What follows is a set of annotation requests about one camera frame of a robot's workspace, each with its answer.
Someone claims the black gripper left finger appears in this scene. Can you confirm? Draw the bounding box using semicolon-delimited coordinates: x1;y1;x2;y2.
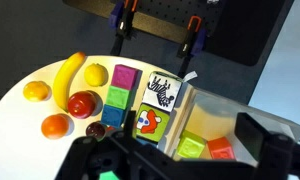
54;110;173;180

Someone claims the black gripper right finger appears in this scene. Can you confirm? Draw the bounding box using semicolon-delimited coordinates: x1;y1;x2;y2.
235;112;296;180

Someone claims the zebra picture soft block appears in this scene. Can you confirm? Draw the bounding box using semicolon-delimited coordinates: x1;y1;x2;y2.
142;70;198;113

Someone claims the blue small block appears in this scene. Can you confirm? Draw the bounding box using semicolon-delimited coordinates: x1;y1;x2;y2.
100;104;128;128

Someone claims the orange-red block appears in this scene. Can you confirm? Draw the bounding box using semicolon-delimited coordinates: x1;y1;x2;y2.
206;136;237;161

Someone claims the green small block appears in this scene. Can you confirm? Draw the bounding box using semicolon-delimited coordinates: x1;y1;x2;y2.
105;85;134;110

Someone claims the yellow-green picture soft block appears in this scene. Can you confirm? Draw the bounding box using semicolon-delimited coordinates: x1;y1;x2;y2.
134;103;171;144

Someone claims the wooden tray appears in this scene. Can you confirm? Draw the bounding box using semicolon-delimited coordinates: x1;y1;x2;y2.
156;81;300;168

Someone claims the magenta small block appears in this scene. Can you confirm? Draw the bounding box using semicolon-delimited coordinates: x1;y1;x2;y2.
110;64;139;91

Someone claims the lime green block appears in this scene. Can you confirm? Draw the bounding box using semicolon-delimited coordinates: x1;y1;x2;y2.
175;129;207;159

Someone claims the dark purple plum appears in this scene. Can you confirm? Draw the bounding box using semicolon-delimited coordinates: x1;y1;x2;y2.
85;121;107;139

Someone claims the green plastic bowl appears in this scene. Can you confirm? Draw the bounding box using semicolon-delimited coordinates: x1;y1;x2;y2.
99;170;120;180

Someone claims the orange fruit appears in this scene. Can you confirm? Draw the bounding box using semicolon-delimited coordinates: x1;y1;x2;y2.
40;113;70;140

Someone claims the red apple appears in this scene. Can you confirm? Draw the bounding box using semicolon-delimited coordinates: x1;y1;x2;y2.
67;90;98;120

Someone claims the yellow banana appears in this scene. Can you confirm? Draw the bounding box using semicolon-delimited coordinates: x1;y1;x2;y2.
52;51;87;113

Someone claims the yellow lemon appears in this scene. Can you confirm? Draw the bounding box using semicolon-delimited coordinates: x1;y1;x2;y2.
83;63;109;88

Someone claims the yellow-orange round fruit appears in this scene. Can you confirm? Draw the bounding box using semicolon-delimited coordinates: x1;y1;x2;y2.
22;80;51;103

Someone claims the black pegboard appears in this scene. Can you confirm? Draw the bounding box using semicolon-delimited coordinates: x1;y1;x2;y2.
62;0;295;67

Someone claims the black orange bar clamp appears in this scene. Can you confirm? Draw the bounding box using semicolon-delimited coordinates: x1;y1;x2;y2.
109;0;140;57
176;15;208;79

